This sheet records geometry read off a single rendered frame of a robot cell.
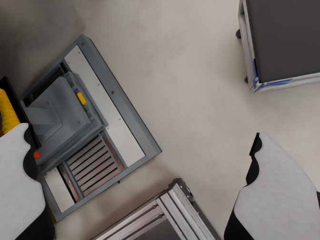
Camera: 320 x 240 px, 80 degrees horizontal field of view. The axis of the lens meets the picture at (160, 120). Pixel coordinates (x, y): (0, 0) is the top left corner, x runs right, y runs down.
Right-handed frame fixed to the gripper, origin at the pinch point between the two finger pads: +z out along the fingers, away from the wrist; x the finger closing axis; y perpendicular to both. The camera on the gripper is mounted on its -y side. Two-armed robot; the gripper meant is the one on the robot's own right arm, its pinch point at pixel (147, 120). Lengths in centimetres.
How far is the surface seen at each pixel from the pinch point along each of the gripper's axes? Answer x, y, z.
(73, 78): -43, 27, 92
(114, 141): -19, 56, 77
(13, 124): -48, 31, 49
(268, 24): 35, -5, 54
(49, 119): -51, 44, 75
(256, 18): 32, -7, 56
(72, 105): -39, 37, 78
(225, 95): 37, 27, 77
